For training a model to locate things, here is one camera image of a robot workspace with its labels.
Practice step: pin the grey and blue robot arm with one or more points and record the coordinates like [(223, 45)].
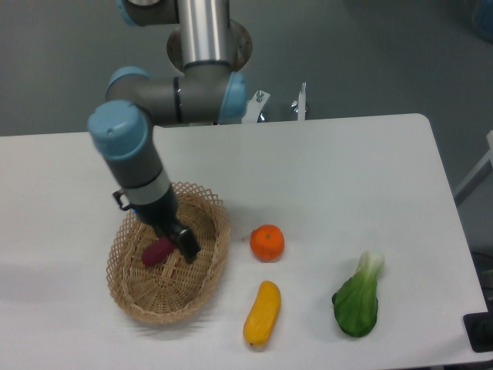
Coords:
[(122, 127)]

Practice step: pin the black device at table edge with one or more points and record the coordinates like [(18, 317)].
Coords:
[(479, 331)]

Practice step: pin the green bok choy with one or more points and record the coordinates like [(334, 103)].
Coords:
[(355, 303)]

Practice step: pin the orange tangerine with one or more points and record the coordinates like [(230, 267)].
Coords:
[(267, 242)]

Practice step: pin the yellow mango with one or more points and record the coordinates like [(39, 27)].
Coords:
[(263, 315)]

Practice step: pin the purple sweet potato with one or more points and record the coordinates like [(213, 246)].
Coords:
[(157, 252)]

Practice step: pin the white mounting frame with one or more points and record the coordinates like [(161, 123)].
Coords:
[(261, 110)]

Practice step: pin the woven wicker basket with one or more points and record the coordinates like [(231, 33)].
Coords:
[(172, 290)]

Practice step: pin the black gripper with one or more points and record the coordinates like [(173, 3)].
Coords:
[(161, 215)]

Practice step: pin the white furniture leg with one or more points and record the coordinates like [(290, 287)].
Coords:
[(479, 172)]

